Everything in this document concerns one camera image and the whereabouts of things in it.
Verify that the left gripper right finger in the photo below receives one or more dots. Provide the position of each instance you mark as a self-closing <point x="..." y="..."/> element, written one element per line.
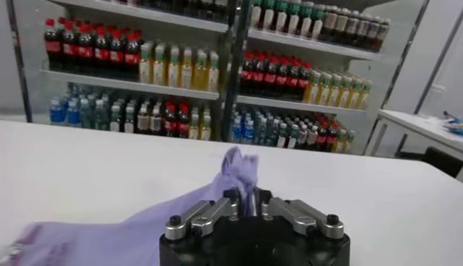
<point x="300" y="217"/>

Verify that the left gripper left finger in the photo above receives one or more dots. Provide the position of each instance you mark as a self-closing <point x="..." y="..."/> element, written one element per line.
<point x="206" y="215"/>

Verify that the light purple t-shirt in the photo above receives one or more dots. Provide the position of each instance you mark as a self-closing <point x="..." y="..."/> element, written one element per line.
<point x="144" y="231"/>

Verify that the white cap tan label bottle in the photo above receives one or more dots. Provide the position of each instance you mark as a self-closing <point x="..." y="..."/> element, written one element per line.
<point x="312" y="140"/>
<point x="302" y="139"/>
<point x="329" y="27"/>
<point x="156" y="123"/>
<point x="341" y="29"/>
<point x="143" y="123"/>

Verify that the yellow drink bottle green label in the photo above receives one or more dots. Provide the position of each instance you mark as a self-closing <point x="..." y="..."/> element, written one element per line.
<point x="343" y="97"/>
<point x="363" y="99"/>
<point x="353" y="97"/>
<point x="323" y="94"/>
<point x="313" y="92"/>
<point x="339" y="144"/>
<point x="349" y="144"/>
<point x="334" y="95"/>

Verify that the clear green water bottle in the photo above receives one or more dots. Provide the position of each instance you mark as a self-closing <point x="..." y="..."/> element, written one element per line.
<point x="260" y="133"/>
<point x="271" y="134"/>
<point x="87" y="116"/>
<point x="101" y="117"/>

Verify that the blue water bottle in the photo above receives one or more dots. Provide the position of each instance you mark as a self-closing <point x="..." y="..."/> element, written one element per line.
<point x="57" y="113"/>
<point x="236" y="132"/>
<point x="73" y="115"/>
<point x="248" y="133"/>

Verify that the white side table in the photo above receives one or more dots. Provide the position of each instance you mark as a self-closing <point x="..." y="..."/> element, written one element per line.
<point x="416" y="124"/>

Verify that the glass beverage display shelf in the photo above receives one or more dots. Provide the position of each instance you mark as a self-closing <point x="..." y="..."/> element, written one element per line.
<point x="126" y="86"/>
<point x="307" y="43"/>

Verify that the small blue packet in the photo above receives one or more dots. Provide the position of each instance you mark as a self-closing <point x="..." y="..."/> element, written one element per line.
<point x="456" y="126"/>

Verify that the white cap dark label bottle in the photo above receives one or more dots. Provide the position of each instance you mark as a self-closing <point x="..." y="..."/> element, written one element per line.
<point x="383" y="37"/>
<point x="373" y="36"/>
<point x="364" y="34"/>
<point x="353" y="32"/>

